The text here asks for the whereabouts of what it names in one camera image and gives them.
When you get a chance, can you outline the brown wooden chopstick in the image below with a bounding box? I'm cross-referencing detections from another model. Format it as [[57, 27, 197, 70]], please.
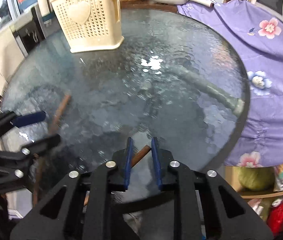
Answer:
[[32, 94, 71, 206], [83, 144, 152, 207]]

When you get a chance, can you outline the water dispenser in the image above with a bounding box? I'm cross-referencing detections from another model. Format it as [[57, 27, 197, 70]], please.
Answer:
[[9, 3, 45, 57]]

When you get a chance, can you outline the paper cup holder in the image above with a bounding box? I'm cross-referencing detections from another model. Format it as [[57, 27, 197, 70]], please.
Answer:
[[37, 0, 55, 27]]

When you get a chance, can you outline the cream plastic utensil holder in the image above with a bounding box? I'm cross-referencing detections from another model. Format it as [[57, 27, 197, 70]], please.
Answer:
[[50, 0, 124, 53]]

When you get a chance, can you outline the purple floral cloth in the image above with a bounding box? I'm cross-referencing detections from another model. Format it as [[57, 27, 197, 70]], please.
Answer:
[[177, 0, 283, 167]]

